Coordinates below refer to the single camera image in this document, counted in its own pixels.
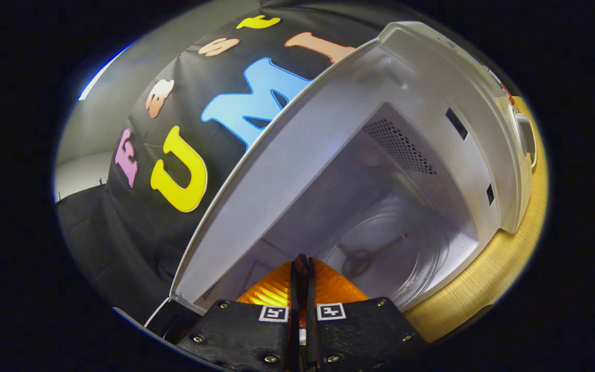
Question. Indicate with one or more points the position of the glass turntable plate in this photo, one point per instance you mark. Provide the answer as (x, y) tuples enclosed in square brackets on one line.
[(406, 248)]

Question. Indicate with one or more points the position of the white toaster oven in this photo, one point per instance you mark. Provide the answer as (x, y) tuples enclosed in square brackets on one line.
[(302, 155)]

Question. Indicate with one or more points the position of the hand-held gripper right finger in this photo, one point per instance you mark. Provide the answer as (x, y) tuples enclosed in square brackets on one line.
[(311, 341)]

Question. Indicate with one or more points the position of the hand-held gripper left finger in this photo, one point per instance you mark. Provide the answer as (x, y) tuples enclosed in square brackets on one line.
[(294, 289)]

